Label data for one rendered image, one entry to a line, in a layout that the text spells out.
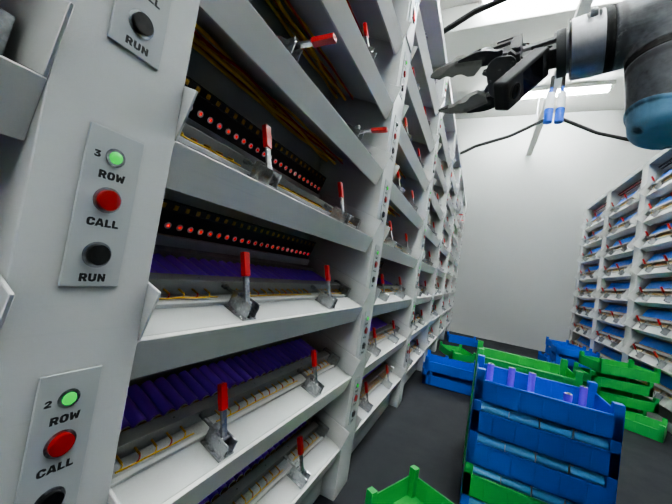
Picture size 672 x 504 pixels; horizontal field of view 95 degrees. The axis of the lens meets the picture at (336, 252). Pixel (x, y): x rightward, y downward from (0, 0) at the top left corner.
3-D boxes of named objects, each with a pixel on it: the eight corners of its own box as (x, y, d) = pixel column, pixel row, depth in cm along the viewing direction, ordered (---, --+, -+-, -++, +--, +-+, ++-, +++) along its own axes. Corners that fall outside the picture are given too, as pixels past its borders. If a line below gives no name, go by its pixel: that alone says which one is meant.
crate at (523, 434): (588, 440, 85) (592, 410, 86) (618, 480, 67) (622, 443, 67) (471, 403, 98) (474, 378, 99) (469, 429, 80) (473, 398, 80)
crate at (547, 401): (592, 410, 86) (595, 381, 86) (622, 443, 67) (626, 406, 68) (474, 378, 99) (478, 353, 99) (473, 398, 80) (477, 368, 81)
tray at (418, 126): (430, 153, 150) (444, 127, 148) (403, 76, 95) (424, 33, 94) (394, 141, 158) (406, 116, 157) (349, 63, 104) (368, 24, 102)
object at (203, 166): (365, 252, 84) (389, 206, 83) (156, 184, 29) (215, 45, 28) (309, 222, 92) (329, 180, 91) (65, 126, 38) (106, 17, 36)
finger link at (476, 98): (450, 111, 68) (493, 87, 61) (444, 125, 65) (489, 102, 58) (443, 98, 67) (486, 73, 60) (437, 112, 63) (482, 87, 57)
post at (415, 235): (401, 401, 152) (449, 71, 160) (397, 407, 143) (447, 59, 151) (363, 388, 160) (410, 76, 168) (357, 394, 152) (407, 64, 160)
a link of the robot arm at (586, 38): (602, 83, 48) (609, 13, 42) (563, 93, 51) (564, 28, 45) (599, 60, 53) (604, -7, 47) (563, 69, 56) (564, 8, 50)
